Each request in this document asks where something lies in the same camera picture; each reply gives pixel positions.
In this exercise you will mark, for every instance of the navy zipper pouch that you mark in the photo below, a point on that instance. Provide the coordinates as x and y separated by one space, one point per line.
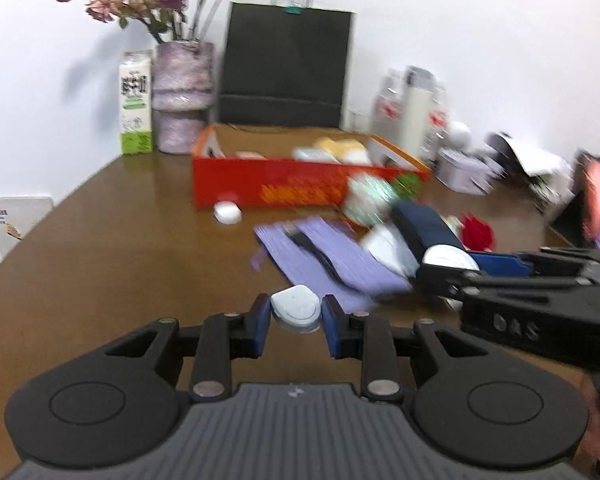
421 227

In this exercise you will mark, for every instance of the white earbud case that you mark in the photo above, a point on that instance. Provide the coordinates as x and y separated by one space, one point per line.
297 308

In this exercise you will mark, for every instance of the red cardboard box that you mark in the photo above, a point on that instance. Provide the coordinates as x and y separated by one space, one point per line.
279 181

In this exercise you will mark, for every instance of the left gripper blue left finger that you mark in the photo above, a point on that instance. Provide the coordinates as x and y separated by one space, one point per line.
257 322

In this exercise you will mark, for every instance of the iridescent plastic bag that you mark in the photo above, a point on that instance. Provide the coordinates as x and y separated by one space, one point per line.
368 199

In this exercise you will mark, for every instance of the white yellow plush sheep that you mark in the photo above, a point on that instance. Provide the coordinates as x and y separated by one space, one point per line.
347 151

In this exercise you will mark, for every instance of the water bottle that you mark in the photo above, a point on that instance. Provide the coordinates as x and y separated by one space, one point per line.
439 118
387 106

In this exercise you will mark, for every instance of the white round speaker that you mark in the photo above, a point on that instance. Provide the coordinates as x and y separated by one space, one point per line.
458 136

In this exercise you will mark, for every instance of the white curved paper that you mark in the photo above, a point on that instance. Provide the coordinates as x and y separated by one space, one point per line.
523 157

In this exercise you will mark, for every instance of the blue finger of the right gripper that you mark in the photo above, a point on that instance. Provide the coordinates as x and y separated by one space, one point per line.
504 266
443 281

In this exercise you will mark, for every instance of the purple ceramic vase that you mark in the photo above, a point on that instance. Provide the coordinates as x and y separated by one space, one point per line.
182 94

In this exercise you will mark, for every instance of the right water bottle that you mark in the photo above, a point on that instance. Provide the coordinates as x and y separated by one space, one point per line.
439 118

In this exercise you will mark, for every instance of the white thermos bottle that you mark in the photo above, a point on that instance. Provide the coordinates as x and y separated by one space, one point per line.
417 98

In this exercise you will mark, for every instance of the white book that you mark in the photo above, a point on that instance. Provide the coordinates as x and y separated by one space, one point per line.
18 216

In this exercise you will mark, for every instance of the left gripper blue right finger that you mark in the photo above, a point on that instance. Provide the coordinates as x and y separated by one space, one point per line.
335 325

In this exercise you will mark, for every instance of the black paper bag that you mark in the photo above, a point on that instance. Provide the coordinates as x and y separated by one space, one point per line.
284 65

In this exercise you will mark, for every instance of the left water bottle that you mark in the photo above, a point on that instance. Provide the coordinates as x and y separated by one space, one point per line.
387 106

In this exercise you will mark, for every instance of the red rose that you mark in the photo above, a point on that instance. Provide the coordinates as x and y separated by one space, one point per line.
476 235

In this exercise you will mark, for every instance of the white tissue paper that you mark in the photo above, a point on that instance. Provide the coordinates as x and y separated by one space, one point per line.
451 256

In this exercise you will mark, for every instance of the right hand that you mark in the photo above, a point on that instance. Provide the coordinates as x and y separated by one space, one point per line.
590 444

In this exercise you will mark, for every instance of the purple cloth mat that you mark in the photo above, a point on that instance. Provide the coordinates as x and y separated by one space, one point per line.
315 253

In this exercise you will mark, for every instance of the white tin box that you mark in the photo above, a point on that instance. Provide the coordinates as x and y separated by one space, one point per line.
467 174

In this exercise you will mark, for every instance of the milk carton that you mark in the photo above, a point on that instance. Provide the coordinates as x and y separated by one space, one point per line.
135 94

